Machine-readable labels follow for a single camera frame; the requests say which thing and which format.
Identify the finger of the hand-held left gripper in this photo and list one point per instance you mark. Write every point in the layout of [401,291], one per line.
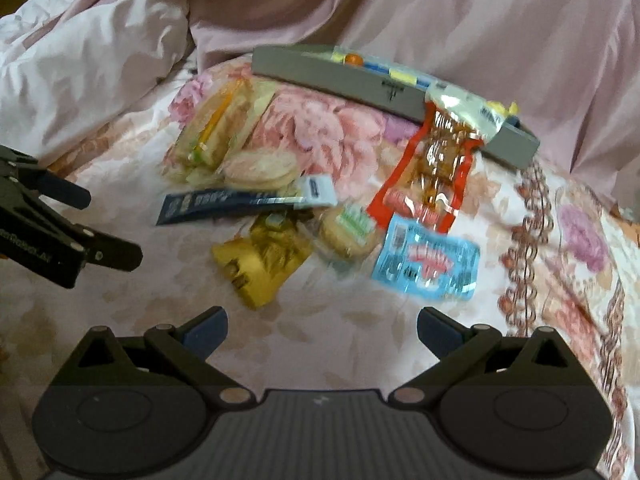
[112,255]
[67,191]

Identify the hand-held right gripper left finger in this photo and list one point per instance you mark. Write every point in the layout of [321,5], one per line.
[202,332]

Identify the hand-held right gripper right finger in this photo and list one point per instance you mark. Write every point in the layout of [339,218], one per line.
[440,331]

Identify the gold foil snack packet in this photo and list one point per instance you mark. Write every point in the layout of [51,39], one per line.
[260,265]

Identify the grey rectangular tray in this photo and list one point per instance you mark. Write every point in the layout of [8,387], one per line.
[320,77]

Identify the light blue snack packet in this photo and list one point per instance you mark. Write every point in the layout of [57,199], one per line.
[425,262]

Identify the dark blue snack packet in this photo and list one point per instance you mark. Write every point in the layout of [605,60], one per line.
[210,205]

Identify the pale pink quilt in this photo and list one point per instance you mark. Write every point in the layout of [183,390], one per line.
[85,65]

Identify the round cookie packet green print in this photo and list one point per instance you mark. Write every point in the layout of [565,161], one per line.
[345,234]

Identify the floral bed sheet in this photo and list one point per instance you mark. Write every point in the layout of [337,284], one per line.
[550,240]

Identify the red and clear snack packet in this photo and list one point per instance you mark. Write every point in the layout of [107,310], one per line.
[430,175]

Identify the clear sandwich cracker packet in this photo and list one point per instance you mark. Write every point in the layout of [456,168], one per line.
[215,125]

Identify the clear round cracker packet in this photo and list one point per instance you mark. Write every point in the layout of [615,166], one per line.
[260,170]

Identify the small white and blue packet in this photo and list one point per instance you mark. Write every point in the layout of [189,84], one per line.
[317,192]

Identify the clear and white snack packet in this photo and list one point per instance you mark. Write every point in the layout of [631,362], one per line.
[465,105]

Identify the small yellow candy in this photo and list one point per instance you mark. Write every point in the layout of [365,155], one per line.
[337,54]
[407,76]

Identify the orange ball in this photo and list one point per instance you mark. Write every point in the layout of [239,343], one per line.
[354,59]

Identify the pink satin blanket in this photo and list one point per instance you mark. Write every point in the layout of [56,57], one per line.
[450,25]

